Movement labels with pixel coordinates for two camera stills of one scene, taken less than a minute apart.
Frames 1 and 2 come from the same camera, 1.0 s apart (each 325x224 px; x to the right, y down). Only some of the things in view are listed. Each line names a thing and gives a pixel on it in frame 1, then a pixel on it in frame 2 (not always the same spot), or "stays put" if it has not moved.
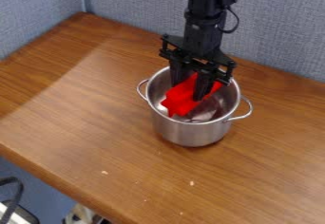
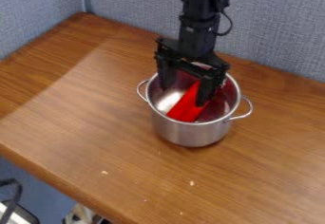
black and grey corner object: x=23 y=213 stays put
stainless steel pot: x=205 y=125 stays put
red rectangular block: x=180 y=96 to x=187 y=109
